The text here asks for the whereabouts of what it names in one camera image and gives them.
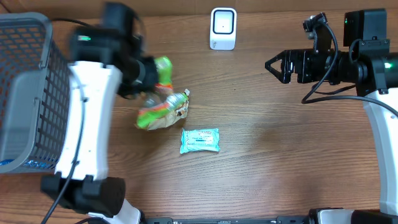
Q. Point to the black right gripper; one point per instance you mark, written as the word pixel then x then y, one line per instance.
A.
pixel 298 57

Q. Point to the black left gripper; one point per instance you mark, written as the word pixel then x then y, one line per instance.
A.
pixel 127 91

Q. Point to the green clear snack bag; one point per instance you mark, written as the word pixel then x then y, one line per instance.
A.
pixel 154 105

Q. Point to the beige brown snack bag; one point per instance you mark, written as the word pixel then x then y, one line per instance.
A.
pixel 177 108

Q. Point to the teal wet wipes pack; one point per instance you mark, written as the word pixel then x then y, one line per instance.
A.
pixel 200 140

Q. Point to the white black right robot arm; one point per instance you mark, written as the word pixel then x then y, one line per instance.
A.
pixel 367 72

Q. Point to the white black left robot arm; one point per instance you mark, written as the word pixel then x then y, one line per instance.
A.
pixel 106 61

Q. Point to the white barcode scanner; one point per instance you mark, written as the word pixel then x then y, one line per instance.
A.
pixel 223 28

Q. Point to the grey plastic mesh basket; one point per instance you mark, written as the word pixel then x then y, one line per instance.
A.
pixel 35 94

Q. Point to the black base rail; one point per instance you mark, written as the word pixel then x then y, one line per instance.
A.
pixel 224 220

